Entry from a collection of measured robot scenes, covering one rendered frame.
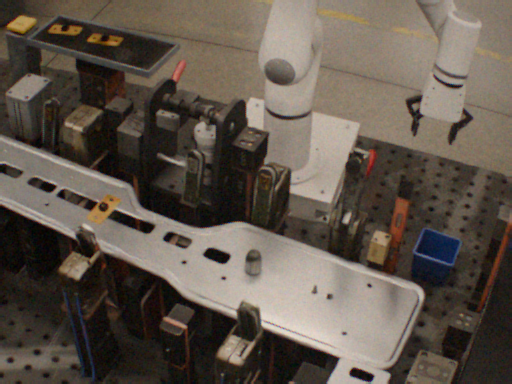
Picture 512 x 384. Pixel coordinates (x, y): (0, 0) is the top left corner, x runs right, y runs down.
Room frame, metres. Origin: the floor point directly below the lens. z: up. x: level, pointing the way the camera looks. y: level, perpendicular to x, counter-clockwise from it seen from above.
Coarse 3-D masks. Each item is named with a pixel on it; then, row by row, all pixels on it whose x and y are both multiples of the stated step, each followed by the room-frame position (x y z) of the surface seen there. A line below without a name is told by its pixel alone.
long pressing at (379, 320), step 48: (0, 144) 1.38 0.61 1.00; (0, 192) 1.21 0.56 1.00; (96, 192) 1.23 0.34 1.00; (144, 240) 1.10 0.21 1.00; (192, 240) 1.11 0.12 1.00; (240, 240) 1.12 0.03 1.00; (288, 240) 1.12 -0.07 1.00; (192, 288) 0.98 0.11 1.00; (240, 288) 0.99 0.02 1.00; (288, 288) 1.00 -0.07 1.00; (336, 288) 1.00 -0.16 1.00; (384, 288) 1.01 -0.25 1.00; (288, 336) 0.89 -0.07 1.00; (336, 336) 0.89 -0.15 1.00; (384, 336) 0.89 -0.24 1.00
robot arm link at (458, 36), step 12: (456, 12) 1.51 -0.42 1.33; (444, 24) 1.50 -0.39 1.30; (456, 24) 1.47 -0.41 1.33; (468, 24) 1.47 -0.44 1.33; (480, 24) 1.49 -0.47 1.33; (444, 36) 1.48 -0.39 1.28; (456, 36) 1.46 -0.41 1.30; (468, 36) 1.46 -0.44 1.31; (444, 48) 1.47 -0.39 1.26; (456, 48) 1.46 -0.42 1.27; (468, 48) 1.46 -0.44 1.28; (444, 60) 1.46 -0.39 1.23; (456, 60) 1.45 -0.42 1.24; (468, 60) 1.46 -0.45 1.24; (456, 72) 1.45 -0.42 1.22; (468, 72) 1.47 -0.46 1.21
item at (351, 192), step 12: (348, 156) 1.14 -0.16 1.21; (360, 156) 1.14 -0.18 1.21; (348, 168) 1.11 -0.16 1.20; (360, 168) 1.11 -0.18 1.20; (348, 180) 1.14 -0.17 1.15; (360, 180) 1.12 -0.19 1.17; (348, 192) 1.13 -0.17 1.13; (360, 192) 1.12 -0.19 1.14; (348, 204) 1.13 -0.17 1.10; (336, 216) 1.12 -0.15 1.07; (336, 228) 1.11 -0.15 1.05
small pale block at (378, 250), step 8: (376, 232) 1.09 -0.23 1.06; (376, 240) 1.07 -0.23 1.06; (384, 240) 1.07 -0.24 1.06; (376, 248) 1.06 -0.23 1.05; (384, 248) 1.06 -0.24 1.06; (368, 256) 1.07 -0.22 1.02; (376, 256) 1.06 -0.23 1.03; (384, 256) 1.06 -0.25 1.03; (368, 264) 1.07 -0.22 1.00; (376, 264) 1.06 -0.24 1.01
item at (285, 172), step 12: (276, 168) 1.25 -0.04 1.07; (288, 168) 1.26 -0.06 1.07; (288, 180) 1.24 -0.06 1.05; (276, 192) 1.19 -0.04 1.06; (288, 192) 1.25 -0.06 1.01; (276, 204) 1.20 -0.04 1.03; (288, 204) 1.25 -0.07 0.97; (276, 216) 1.20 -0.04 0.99; (264, 228) 1.20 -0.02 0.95; (276, 228) 1.20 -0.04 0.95
